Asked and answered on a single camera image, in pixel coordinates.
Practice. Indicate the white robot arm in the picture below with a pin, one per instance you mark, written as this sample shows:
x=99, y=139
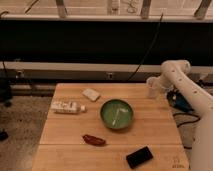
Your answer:
x=174, y=72

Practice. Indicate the black rectangular sponge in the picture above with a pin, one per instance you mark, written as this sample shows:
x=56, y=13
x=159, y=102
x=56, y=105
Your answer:
x=139, y=157

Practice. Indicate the white spoon in bowl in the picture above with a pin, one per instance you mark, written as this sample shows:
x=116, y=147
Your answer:
x=117, y=114

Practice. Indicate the green bowl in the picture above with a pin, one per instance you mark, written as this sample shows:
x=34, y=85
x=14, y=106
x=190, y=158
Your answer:
x=108, y=112

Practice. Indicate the clear plastic bottle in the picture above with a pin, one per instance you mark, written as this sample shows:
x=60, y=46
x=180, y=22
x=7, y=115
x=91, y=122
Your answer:
x=67, y=107

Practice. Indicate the blue box on floor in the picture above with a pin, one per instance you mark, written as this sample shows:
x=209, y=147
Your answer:
x=176, y=100

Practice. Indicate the red chili pepper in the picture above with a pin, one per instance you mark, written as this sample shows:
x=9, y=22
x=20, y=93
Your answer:
x=92, y=140

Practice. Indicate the white soap bar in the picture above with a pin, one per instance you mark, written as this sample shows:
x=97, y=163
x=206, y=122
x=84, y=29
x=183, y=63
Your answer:
x=91, y=94

